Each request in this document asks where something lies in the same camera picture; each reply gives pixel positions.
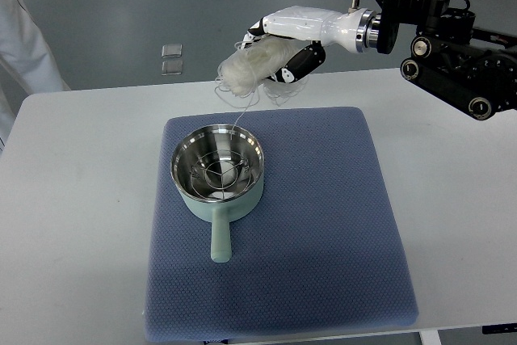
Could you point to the person in white coat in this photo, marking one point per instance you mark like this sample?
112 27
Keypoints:
25 54

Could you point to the upper metal floor plate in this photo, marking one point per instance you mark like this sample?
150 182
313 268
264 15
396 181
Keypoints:
172 50

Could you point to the white vermicelli nest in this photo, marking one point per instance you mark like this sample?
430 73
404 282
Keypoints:
250 72

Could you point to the wire steaming rack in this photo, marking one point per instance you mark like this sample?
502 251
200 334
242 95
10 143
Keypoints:
220 179

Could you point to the blue textured mat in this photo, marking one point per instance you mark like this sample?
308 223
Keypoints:
320 251

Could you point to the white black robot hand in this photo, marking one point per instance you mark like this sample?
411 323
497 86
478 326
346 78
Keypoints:
311 30

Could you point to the mint green steel pot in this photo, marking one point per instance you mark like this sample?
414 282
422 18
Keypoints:
218 142

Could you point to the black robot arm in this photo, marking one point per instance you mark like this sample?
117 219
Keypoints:
470 68

